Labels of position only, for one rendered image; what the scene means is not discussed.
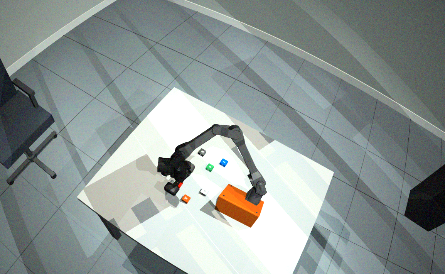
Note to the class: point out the green block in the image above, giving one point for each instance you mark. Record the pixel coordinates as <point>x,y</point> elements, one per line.
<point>209,167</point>

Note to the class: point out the blue block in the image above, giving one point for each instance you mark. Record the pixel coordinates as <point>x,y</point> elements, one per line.
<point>223,162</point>

